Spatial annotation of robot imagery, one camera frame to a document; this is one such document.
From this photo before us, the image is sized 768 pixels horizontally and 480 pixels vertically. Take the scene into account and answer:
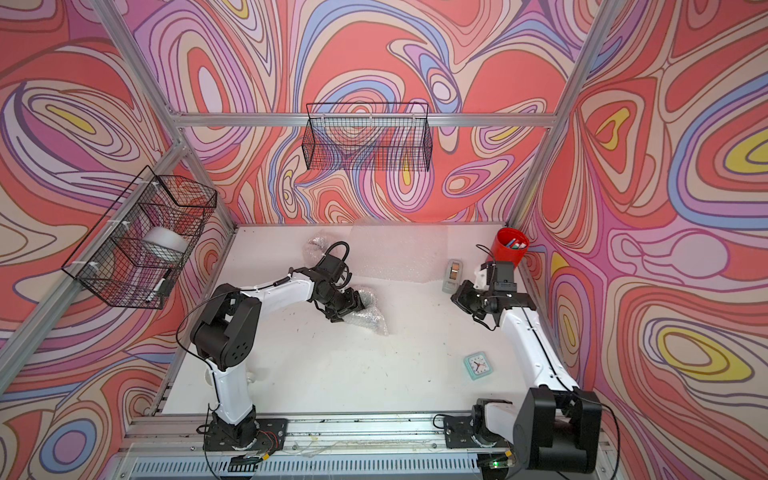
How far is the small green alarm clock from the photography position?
2.74 feet

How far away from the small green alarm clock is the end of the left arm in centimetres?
35

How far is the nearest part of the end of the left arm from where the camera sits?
822 mm
